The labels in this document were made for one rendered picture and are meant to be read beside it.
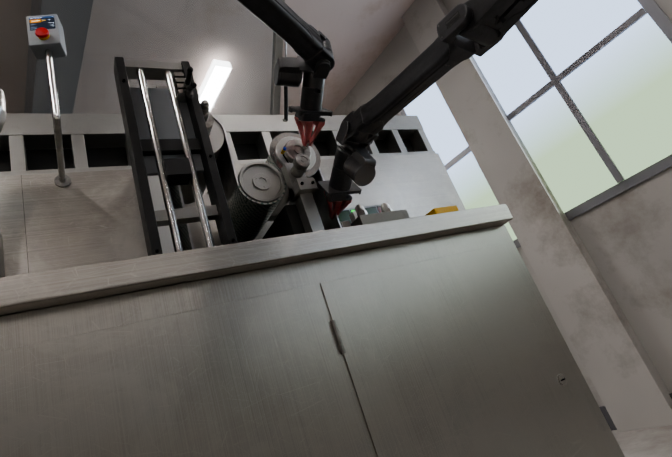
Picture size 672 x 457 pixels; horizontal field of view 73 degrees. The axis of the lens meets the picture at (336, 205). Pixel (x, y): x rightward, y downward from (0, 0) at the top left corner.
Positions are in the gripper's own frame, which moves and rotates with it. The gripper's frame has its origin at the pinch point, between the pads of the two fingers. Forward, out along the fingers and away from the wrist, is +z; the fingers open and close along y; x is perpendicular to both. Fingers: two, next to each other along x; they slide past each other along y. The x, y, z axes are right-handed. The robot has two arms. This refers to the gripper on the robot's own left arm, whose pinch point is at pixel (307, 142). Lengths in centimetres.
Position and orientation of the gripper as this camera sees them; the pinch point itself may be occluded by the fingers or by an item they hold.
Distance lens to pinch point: 123.8
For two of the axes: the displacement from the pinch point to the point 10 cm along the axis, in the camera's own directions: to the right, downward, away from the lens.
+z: -1.2, 9.3, 3.5
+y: 8.4, -0.9, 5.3
